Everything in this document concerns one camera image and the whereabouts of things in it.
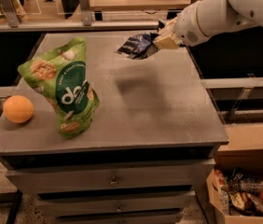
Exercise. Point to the green rice chip bag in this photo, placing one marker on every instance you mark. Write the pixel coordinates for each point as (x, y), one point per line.
(60, 76)

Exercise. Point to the cardboard box of snacks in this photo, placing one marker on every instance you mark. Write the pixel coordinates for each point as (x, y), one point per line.
(234, 195)

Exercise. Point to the metal railing with posts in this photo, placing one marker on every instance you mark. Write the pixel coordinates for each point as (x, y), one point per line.
(85, 15)

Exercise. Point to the top drawer metal handle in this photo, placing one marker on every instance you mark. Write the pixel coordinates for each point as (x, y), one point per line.
(113, 182)

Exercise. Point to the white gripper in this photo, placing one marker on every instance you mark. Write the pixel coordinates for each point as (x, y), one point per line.
(186, 27)

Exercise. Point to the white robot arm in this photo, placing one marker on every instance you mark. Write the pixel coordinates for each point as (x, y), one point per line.
(204, 19)

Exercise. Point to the grey drawer cabinet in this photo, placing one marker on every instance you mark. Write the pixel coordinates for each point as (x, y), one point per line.
(156, 130)

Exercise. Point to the orange fruit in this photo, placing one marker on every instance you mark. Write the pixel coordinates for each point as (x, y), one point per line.
(18, 109)

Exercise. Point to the blue chip bag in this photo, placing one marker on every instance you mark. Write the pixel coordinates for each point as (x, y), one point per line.
(139, 47)

